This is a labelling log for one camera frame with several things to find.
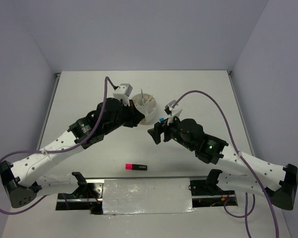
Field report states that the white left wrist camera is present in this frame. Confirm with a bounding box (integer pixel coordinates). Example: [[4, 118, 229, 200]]
[[113, 83, 133, 106]]

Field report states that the white round compartment organizer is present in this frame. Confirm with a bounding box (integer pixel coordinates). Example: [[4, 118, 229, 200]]
[[132, 94, 157, 124]]

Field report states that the pink capped black highlighter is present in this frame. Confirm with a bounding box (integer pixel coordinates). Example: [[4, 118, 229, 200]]
[[125, 164, 148, 171]]

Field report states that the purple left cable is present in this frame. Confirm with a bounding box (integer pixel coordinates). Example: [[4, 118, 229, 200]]
[[0, 76, 117, 215]]

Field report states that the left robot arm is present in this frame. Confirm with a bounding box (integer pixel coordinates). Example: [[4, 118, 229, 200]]
[[0, 98, 145, 208]]

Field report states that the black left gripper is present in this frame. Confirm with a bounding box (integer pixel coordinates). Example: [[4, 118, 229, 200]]
[[103, 99, 144, 134]]

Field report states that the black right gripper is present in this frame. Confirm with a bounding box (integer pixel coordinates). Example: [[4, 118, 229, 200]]
[[148, 112, 195, 151]]

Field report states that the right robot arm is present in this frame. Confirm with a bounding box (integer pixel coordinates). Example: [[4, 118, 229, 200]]
[[148, 118, 298, 210]]

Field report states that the silver foil taped panel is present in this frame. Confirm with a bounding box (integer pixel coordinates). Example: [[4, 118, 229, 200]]
[[102, 178, 194, 215]]

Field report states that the purple cable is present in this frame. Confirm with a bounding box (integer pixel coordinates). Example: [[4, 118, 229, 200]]
[[0, 76, 117, 215], [175, 90, 280, 238]]

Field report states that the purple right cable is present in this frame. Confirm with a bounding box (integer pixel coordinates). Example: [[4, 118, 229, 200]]
[[175, 90, 280, 238]]

